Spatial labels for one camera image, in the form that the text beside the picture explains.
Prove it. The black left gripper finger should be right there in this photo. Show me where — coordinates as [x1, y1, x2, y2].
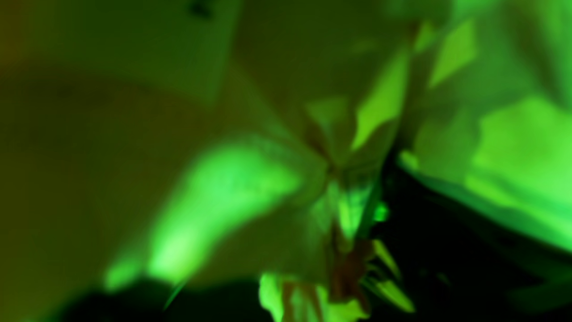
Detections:
[369, 152, 571, 322]

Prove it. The pink T-shirt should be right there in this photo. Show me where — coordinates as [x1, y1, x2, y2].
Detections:
[1, 0, 571, 322]

